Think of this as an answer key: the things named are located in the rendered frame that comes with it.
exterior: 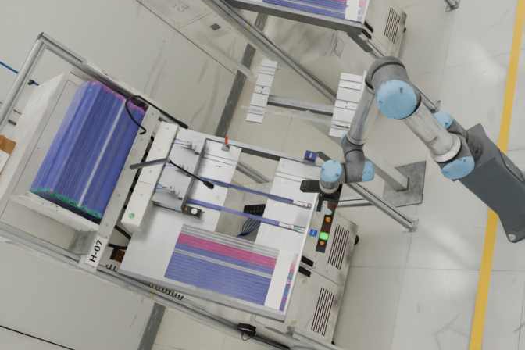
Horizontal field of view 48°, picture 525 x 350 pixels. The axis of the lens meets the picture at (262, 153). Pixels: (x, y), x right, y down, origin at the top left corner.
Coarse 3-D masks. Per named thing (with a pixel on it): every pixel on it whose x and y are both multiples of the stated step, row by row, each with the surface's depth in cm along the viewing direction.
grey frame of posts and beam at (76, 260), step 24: (48, 48) 237; (168, 120) 269; (144, 144) 256; (240, 168) 294; (120, 192) 245; (360, 192) 278; (24, 240) 220; (72, 264) 231; (144, 288) 252; (192, 312) 265; (264, 336) 292; (312, 336) 244
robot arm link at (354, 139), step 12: (384, 60) 190; (396, 60) 190; (372, 72) 192; (372, 84) 198; (372, 96) 202; (360, 108) 208; (372, 108) 205; (360, 120) 211; (372, 120) 211; (348, 132) 218; (360, 132) 214; (348, 144) 220; (360, 144) 219
